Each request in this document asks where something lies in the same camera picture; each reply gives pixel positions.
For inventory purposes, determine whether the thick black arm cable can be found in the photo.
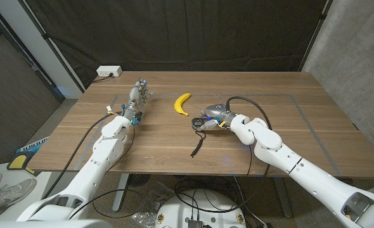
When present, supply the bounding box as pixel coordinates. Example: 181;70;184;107
173;96;273;214
42;110;125;200

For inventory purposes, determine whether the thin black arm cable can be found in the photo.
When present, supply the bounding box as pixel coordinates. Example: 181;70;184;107
245;144;254;177
92;125;144;220

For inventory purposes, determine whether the clear plastic bag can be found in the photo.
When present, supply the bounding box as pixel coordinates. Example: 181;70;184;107
132;182;176;228

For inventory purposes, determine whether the yellow and black pad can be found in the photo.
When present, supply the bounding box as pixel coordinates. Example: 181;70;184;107
6;151;36;175

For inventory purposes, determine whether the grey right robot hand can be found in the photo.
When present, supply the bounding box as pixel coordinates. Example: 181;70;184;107
195;103;238;132

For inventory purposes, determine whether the blue and white striped object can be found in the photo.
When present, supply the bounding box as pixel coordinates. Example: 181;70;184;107
16;136;50;154

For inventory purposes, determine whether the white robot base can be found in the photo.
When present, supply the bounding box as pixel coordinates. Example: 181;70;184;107
155;189;247;228

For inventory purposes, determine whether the grey sneaker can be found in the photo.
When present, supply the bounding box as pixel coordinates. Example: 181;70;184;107
0;178;37;213

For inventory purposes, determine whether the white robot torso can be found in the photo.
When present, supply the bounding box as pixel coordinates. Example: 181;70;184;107
0;219;112;228

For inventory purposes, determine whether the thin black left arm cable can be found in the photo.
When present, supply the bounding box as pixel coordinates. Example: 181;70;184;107
92;125;144;220

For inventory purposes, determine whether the black backdrop curtain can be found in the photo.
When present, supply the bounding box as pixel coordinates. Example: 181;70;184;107
17;0;332;90

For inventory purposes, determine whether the grey tape outline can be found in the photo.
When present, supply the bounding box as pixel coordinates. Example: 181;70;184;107
74;92;343;177

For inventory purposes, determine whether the grey table leg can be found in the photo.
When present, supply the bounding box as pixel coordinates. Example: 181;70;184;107
272;177;293;219

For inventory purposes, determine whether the black backdrop stand pole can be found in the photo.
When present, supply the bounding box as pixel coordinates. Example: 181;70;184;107
17;0;87;93
297;0;334;72

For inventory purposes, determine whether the black power strip cord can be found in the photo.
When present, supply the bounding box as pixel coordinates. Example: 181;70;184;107
93;73;114;84

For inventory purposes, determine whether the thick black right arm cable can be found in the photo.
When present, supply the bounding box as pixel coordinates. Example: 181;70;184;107
173;96;273;214

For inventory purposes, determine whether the yellow toy banana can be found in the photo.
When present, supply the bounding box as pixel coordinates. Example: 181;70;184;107
174;92;191;117

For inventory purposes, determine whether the white table leg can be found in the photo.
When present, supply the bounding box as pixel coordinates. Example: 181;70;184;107
112;173;130;212

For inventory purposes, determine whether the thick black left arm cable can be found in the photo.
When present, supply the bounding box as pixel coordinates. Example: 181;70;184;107
42;110;125;200

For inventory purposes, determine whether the black stopwatch with lanyard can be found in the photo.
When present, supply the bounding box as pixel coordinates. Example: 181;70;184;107
190;117;207;158

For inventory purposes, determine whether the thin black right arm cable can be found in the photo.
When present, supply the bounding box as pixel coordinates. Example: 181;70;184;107
245;144;254;177

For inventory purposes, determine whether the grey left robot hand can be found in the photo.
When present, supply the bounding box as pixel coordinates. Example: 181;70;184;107
122;77;153;125

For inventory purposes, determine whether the white power strip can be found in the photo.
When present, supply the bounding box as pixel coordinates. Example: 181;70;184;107
96;65;123;78

